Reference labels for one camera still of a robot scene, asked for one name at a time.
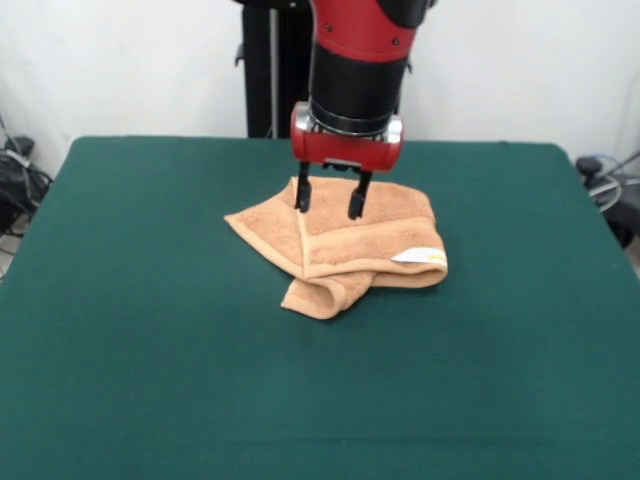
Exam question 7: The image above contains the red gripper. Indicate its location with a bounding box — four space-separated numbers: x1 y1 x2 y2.
290 101 405 221

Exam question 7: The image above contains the orange terry towel white tag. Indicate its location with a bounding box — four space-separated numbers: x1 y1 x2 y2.
223 174 449 322

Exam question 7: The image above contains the dark green tablecloth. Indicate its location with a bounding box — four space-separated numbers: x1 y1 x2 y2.
0 135 640 480

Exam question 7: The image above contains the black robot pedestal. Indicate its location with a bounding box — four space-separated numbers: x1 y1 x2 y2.
232 0 416 140

